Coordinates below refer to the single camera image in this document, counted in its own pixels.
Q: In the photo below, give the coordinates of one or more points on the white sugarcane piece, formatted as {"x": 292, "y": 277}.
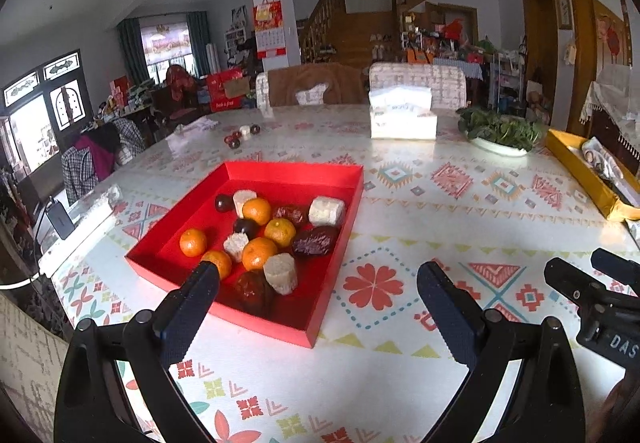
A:
{"x": 281, "y": 274}
{"x": 243, "y": 197}
{"x": 236, "y": 246}
{"x": 326, "y": 211}

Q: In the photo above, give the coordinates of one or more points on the chair with patterned cover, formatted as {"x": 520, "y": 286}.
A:
{"x": 440, "y": 83}

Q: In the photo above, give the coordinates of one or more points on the dark red wrinkled date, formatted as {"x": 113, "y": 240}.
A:
{"x": 314, "y": 241}
{"x": 291, "y": 215}
{"x": 253, "y": 290}

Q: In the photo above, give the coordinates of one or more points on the teal curtain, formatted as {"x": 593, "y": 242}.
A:
{"x": 197, "y": 40}
{"x": 131, "y": 48}

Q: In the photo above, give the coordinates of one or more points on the shallow red box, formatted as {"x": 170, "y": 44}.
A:
{"x": 320, "y": 293}

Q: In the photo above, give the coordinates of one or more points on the black phone on stand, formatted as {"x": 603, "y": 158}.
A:
{"x": 61, "y": 220}

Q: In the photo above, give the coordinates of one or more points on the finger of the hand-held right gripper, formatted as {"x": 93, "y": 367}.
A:
{"x": 617, "y": 268}
{"x": 575, "y": 285}

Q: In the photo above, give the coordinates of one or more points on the chair with brown cover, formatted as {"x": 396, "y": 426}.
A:
{"x": 290, "y": 83}

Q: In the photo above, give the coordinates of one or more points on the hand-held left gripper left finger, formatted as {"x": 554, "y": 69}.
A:
{"x": 187, "y": 318}

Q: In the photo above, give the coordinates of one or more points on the arched glass door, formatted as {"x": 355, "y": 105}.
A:
{"x": 45, "y": 108}

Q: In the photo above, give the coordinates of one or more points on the pale crumpled cloth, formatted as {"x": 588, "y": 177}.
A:
{"x": 602, "y": 155}

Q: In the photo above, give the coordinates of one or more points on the shallow yellow box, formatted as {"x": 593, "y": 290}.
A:
{"x": 575, "y": 158}

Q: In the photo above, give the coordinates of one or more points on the dark round plum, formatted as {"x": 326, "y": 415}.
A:
{"x": 223, "y": 202}
{"x": 246, "y": 226}

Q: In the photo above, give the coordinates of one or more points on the red wall calendar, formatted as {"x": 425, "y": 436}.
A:
{"x": 269, "y": 28}

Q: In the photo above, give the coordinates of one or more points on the red gift carton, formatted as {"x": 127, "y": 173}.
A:
{"x": 225, "y": 90}

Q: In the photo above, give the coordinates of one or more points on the small white piece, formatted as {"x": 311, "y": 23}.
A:
{"x": 244, "y": 131}

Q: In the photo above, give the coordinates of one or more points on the plate of green vegetables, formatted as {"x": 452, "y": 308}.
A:
{"x": 500, "y": 128}

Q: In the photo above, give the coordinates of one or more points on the flat black device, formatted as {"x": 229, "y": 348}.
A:
{"x": 627, "y": 190}

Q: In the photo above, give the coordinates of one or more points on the small dark red date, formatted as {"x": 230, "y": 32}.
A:
{"x": 232, "y": 141}

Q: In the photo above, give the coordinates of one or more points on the metal storage rack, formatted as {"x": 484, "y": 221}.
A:
{"x": 505, "y": 78}

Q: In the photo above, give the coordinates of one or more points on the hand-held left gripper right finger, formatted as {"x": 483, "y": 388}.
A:
{"x": 450, "y": 318}

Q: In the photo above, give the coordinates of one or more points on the white lace cloth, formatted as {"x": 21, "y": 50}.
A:
{"x": 612, "y": 93}

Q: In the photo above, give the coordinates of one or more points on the orange mandarin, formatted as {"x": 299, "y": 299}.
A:
{"x": 220, "y": 262}
{"x": 193, "y": 242}
{"x": 260, "y": 254}
{"x": 257, "y": 211}
{"x": 280, "y": 232}

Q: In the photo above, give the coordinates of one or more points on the white tissue box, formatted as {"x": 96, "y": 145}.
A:
{"x": 402, "y": 118}

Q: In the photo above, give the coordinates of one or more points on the white plate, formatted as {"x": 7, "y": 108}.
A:
{"x": 500, "y": 149}

